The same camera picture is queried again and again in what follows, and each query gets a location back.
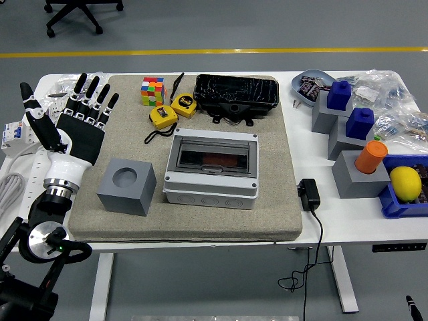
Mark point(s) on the grey block with round hole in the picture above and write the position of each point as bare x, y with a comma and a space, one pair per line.
354, 185
127, 197

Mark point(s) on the white table leg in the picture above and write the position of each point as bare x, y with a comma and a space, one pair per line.
344, 284
100, 287

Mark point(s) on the yellow lemon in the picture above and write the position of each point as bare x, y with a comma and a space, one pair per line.
405, 184

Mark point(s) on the blue-grey bowl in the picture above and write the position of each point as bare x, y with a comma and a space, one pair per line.
312, 74

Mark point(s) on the white circuit breaker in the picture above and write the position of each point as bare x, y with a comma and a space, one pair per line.
10, 140

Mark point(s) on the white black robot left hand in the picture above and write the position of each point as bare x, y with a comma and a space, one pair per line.
80, 140

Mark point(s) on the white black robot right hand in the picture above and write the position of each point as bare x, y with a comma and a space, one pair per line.
413, 309

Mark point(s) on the black table control panel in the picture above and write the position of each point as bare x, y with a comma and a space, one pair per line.
398, 247

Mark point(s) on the yellow tape measure small window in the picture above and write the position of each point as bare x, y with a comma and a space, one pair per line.
162, 117

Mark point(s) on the grey junction box clear lid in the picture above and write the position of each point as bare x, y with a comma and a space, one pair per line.
210, 195

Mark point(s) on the blue plastic block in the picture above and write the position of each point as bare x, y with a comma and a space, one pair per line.
338, 95
359, 123

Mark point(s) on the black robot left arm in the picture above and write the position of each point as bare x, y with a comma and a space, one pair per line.
43, 234

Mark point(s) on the black power adapter plug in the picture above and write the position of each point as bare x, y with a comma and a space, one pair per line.
309, 195

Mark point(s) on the large colourful puzzle cube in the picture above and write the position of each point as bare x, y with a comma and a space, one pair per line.
152, 92

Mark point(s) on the dark wrapped candy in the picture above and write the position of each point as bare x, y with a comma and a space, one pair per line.
307, 90
309, 79

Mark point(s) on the clear bags of hardware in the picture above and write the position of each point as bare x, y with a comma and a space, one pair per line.
63, 85

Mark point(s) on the grey-brown mat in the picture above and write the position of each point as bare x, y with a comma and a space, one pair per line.
200, 224

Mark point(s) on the clear bags of small parts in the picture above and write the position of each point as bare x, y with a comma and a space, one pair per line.
394, 97

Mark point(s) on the black plastic case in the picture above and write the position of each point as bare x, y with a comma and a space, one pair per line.
235, 89

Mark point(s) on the orange cylinder battery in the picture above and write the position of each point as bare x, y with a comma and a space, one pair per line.
219, 160
370, 157

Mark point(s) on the white wall socket pack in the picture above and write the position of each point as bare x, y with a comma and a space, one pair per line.
53, 107

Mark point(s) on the yellow tape measure black label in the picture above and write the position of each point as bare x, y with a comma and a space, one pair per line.
183, 104

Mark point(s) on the small metal pins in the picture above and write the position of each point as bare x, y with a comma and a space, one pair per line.
295, 103

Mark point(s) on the grey holder block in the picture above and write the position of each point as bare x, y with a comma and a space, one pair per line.
322, 118
341, 145

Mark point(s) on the blue storage bin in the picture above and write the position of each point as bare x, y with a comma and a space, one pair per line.
391, 204

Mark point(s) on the black office chair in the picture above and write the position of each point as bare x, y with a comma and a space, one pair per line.
77, 13

